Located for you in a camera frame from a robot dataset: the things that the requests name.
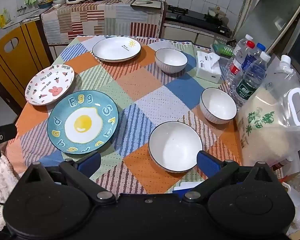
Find black gas stove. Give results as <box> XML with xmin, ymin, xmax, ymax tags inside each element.
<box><xmin>165</xmin><ymin>5</ymin><xmax>231</xmax><ymax>35</ymax></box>

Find white cap green label bottle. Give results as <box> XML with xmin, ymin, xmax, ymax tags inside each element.
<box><xmin>229</xmin><ymin>52</ymin><xmax>271</xmax><ymax>108</ymax></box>

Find red cap water bottle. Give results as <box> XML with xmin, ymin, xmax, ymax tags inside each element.
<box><xmin>225</xmin><ymin>40</ymin><xmax>255</xmax><ymax>85</ymax></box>

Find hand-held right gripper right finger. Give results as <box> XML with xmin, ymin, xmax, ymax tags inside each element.
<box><xmin>181</xmin><ymin>151</ymin><xmax>276</xmax><ymax>203</ymax></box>

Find white plate with pink bear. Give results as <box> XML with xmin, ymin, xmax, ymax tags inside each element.
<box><xmin>24</xmin><ymin>64</ymin><xmax>75</xmax><ymax>106</ymax></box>

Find cutting board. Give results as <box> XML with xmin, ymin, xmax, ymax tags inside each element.
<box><xmin>130</xmin><ymin>0</ymin><xmax>163</xmax><ymax>8</ymax></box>

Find blue cap water bottle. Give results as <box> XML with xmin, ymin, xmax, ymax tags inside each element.
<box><xmin>241</xmin><ymin>42</ymin><xmax>266</xmax><ymax>73</ymax></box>

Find yellow wooden chair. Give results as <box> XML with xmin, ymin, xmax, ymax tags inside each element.
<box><xmin>0</xmin><ymin>20</ymin><xmax>54</xmax><ymax>108</ymax></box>

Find white tissue box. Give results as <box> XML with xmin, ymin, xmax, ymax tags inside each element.
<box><xmin>195</xmin><ymin>51</ymin><xmax>222</xmax><ymax>84</ymax></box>

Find grey leaning board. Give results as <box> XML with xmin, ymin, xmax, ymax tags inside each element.
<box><xmin>233</xmin><ymin>0</ymin><xmax>300</xmax><ymax>55</ymax></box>

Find white plate with sun print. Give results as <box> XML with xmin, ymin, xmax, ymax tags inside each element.
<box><xmin>92</xmin><ymin>36</ymin><xmax>142</xmax><ymax>62</ymax></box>

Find yellow bottle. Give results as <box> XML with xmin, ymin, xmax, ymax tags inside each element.
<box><xmin>0</xmin><ymin>8</ymin><xmax>12</xmax><ymax>28</ymax></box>

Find blue bowl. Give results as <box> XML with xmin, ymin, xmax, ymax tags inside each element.
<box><xmin>37</xmin><ymin>0</ymin><xmax>54</xmax><ymax>9</ymax></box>

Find patchwork tablecloth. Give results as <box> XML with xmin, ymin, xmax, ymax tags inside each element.
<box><xmin>15</xmin><ymin>35</ymin><xmax>243</xmax><ymax>195</ymax></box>

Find blue plate with egg print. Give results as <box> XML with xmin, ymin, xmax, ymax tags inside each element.
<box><xmin>47</xmin><ymin>90</ymin><xmax>120</xmax><ymax>155</ymax></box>

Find kitchen base cabinet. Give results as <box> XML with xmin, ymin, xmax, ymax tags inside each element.
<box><xmin>162</xmin><ymin>22</ymin><xmax>215</xmax><ymax>45</ymax></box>

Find crumpled plastic bag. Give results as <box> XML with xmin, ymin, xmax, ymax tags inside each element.
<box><xmin>277</xmin><ymin>172</ymin><xmax>300</xmax><ymax>230</ymax></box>

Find cooking pot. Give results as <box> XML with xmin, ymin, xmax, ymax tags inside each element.
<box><xmin>208</xmin><ymin>6</ymin><xmax>226</xmax><ymax>20</ymax></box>

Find clear plastic rice bag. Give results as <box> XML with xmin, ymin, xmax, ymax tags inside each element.
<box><xmin>236</xmin><ymin>55</ymin><xmax>300</xmax><ymax>167</ymax></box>

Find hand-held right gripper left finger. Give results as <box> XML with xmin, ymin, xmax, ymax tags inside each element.
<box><xmin>21</xmin><ymin>151</ymin><xmax>117</xmax><ymax>203</ymax></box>

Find patchwork counter cloth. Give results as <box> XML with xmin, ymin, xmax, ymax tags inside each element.
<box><xmin>41</xmin><ymin>0</ymin><xmax>165</xmax><ymax>46</ymax></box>

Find green plastic basket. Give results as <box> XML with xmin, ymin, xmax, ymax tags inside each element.
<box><xmin>212</xmin><ymin>39</ymin><xmax>236</xmax><ymax>57</ymax></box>

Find white fluffy cloth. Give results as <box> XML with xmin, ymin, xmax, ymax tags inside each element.
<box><xmin>0</xmin><ymin>155</ymin><xmax>19</xmax><ymax>205</ymax></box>

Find white ribbed bowl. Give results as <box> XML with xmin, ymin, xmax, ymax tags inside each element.
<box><xmin>148</xmin><ymin>121</ymin><xmax>203</xmax><ymax>173</ymax></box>
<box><xmin>154</xmin><ymin>48</ymin><xmax>188</xmax><ymax>74</ymax></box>
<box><xmin>199</xmin><ymin>87</ymin><xmax>237</xmax><ymax>125</ymax></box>

